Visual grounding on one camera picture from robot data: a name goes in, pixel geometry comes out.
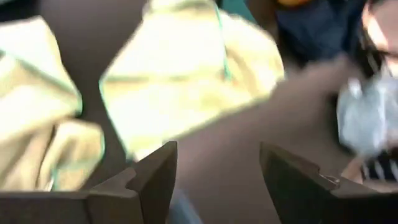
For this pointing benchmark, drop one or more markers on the navy blue microfiber towel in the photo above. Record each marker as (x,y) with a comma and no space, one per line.
(311,31)

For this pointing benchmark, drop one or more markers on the teal microfiber towel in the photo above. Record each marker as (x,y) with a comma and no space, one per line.
(237,7)

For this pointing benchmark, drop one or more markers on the yellow microfiber towel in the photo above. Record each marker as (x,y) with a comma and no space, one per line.
(31,109)
(174,77)

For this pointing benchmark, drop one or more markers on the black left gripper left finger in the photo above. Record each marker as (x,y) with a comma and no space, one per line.
(146,193)

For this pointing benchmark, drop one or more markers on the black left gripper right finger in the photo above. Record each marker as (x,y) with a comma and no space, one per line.
(298,193)

